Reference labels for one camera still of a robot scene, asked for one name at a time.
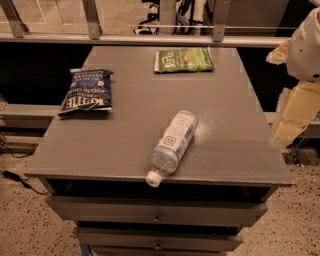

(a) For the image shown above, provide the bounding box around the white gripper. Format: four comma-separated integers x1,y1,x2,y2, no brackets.
266,8,320,148

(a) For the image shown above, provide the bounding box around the drawer knob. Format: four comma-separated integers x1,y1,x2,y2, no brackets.
152,214,162,224
154,242,163,251

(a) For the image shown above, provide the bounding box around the grey drawer cabinet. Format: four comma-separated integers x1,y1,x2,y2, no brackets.
26,46,292,256

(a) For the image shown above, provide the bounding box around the clear plastic water bottle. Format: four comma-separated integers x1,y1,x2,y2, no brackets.
146,111,198,187

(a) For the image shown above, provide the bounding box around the black floor cable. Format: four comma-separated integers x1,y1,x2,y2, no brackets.
0,133,50,196

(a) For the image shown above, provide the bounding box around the lower drawer knob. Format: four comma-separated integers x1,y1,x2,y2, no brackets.
154,242,163,251

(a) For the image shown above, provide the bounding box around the green chip bag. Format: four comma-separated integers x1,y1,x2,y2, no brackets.
154,47,215,73

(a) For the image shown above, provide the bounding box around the blue chip bag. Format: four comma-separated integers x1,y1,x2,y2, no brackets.
58,69,113,116

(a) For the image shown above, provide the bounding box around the upper drawer knob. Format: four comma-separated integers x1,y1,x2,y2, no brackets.
152,214,162,224

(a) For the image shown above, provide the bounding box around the metal railing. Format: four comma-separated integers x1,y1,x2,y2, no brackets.
0,0,288,48

